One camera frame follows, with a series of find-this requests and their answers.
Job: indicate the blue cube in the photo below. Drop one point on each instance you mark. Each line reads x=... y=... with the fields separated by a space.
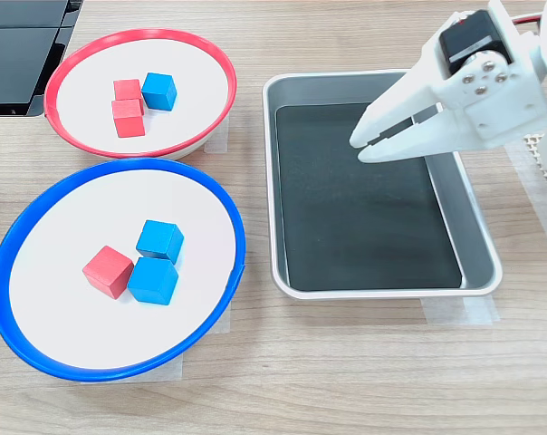
x=159 y=240
x=158 y=90
x=152 y=282

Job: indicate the red cube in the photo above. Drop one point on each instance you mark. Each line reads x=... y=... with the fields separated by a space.
x=129 y=119
x=107 y=272
x=127 y=89

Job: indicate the pale perforated plate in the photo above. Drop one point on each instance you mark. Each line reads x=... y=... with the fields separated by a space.
x=538 y=149

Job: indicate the translucent tape strip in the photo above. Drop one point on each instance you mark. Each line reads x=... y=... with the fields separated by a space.
x=221 y=322
x=534 y=217
x=219 y=136
x=169 y=369
x=459 y=312

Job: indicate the steel tray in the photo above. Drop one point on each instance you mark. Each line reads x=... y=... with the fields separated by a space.
x=477 y=244

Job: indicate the black mat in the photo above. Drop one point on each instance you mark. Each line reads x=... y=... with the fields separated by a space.
x=346 y=226

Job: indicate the red-rimmed white plate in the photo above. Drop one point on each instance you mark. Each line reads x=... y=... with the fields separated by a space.
x=88 y=59

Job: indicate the black flat device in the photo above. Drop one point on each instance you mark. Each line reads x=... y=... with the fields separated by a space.
x=15 y=59

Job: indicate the blue-rimmed white plate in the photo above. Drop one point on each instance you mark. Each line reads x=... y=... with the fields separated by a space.
x=74 y=326

